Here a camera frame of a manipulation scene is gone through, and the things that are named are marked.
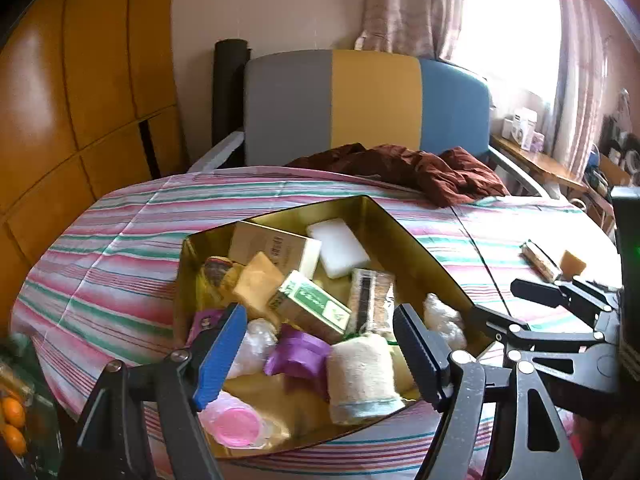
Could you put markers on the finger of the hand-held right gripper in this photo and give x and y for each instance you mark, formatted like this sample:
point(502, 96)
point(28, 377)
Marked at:
point(500, 321)
point(537, 291)

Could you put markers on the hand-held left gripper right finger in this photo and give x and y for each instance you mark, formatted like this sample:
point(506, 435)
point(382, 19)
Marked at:
point(420, 355)

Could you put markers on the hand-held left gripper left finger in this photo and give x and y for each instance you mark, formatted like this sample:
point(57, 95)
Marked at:
point(220, 355)

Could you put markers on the striped package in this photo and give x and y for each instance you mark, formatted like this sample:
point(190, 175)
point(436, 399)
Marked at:
point(370, 300)
point(540, 260)

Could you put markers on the small purple pouch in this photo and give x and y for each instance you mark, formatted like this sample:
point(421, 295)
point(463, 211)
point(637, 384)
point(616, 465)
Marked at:
point(206, 321)

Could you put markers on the clear plastic packet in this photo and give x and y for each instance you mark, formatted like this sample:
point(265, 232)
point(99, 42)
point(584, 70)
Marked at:
point(257, 342)
point(442, 317)

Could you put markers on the yellow sponge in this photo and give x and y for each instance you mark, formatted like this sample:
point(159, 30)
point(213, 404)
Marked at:
point(572, 262)
point(257, 282)

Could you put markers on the beige towel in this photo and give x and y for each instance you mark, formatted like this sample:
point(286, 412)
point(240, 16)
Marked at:
point(360, 380)

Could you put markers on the yellow plastic packet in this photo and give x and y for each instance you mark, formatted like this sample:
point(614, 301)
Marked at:
point(217, 272)

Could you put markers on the green and beige box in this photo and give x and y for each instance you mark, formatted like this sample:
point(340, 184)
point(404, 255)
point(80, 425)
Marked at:
point(310, 305)

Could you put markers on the gold metal tin box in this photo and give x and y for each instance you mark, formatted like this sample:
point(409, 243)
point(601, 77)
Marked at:
point(395, 250)

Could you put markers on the cream cardboard box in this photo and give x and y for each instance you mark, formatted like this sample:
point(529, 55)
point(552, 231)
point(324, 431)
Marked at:
point(272, 247)

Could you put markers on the white foam block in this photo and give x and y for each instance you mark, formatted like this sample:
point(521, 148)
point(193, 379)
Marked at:
point(337, 247)

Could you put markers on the cluttered desk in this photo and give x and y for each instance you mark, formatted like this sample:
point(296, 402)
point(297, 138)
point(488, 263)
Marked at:
point(615, 160)

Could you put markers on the wooden side table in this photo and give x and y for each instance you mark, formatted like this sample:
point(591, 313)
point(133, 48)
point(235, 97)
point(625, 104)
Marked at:
point(545, 162)

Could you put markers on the lilac box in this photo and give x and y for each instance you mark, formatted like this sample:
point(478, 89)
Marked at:
point(536, 141)

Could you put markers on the white box with round print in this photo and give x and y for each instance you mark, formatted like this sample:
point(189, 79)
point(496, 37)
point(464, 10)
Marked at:
point(514, 131)

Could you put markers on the maroon quilted jacket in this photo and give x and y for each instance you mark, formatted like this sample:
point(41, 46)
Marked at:
point(425, 170)

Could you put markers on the pink curtain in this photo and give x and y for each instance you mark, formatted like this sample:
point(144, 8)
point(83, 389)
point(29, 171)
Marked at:
point(580, 85)

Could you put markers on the bag of oranges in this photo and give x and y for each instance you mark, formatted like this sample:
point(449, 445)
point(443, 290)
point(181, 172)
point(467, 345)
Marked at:
point(37, 410)

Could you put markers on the orange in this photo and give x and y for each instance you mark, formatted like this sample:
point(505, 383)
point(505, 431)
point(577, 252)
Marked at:
point(12, 410)
point(15, 440)

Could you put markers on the grey yellow blue headboard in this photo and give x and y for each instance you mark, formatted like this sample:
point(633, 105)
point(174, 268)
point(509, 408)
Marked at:
point(370, 105)

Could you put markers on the black rolled mat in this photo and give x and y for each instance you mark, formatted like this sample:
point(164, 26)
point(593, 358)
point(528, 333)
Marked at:
point(227, 90)

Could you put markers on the window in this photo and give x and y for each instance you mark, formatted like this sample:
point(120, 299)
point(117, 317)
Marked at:
point(505, 25)

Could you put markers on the wooden wardrobe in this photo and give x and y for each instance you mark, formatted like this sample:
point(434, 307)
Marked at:
point(75, 85)

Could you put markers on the patterned beige curtain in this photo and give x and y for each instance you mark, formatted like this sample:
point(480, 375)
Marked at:
point(405, 5)

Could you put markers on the grey bed rail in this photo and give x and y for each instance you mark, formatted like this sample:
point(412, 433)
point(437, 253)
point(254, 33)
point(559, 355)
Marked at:
point(517, 170)
point(220, 150)

